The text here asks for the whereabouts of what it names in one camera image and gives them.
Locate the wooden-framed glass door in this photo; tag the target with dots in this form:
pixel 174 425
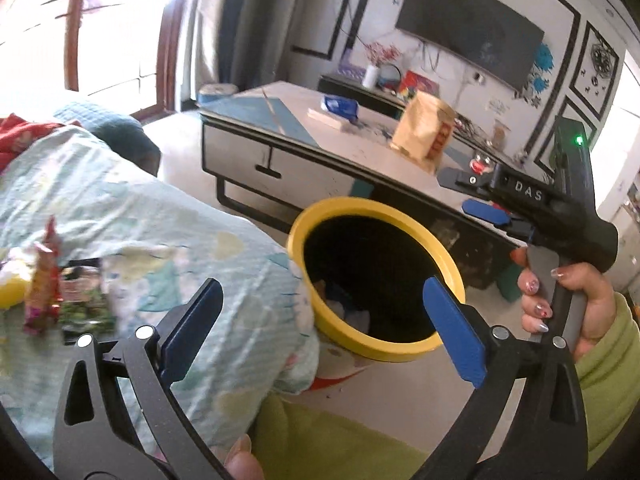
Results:
pixel 75 35

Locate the white vase with red flowers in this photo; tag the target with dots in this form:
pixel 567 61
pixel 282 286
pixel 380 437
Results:
pixel 370 77

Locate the red picture card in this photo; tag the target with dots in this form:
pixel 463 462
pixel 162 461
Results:
pixel 420 85

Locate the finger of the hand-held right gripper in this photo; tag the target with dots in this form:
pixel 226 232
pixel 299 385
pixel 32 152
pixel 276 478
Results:
pixel 485 212
pixel 462 179

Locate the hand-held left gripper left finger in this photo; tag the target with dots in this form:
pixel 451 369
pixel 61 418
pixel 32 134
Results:
pixel 192 325

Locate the person's right forearm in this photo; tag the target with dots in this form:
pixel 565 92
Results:
pixel 610 385

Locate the yellow-rimmed trash bin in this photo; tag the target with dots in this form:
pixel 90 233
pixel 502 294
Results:
pixel 350 205

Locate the red printed blanket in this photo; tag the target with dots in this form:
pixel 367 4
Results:
pixel 20 140

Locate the blue tissue packet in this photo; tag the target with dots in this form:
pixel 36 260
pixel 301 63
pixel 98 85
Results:
pixel 341 107

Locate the blue and beige curtain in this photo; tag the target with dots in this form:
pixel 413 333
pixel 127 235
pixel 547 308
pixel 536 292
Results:
pixel 220 20

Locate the purple box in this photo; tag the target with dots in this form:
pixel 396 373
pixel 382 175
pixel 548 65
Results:
pixel 350 69

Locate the white flat box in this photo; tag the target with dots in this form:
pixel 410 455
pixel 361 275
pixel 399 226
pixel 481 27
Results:
pixel 327 117

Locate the black and white television cabinet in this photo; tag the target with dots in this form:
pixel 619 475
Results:
pixel 350 87

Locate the person's green jacket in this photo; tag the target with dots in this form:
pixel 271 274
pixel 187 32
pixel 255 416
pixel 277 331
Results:
pixel 325 445

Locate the yellow plastic object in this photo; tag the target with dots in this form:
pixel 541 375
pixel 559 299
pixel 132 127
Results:
pixel 11 294

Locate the person's right hand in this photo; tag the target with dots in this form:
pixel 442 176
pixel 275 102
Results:
pixel 592 310

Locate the person's left hand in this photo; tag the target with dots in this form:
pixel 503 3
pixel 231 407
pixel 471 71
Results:
pixel 245 462

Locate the white coffee table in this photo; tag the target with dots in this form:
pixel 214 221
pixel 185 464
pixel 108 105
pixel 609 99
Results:
pixel 310 140

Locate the round black-framed ornament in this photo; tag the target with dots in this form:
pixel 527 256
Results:
pixel 392 80

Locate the red lidded jar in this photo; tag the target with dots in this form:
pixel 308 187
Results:
pixel 481 166

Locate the blue quilted bedspread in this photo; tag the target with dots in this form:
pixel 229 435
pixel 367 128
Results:
pixel 115 130

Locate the blue cooler box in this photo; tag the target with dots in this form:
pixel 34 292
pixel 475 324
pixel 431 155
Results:
pixel 217 94

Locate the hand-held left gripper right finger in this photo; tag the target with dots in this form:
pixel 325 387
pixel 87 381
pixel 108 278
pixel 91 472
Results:
pixel 455 325

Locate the yellow paper bag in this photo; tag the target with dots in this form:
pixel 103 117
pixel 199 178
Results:
pixel 420 130

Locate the cartoon printed bed sheet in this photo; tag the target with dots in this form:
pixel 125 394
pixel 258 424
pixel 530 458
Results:
pixel 150 220

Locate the green snack packet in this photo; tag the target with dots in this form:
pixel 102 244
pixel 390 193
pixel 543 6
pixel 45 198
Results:
pixel 87 305

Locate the black flower wall decal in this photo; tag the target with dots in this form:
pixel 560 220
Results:
pixel 602 57

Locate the wall-mounted television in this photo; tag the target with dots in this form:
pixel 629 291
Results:
pixel 465 25

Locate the red and yellow snack wrapper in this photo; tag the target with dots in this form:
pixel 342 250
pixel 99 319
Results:
pixel 42 280

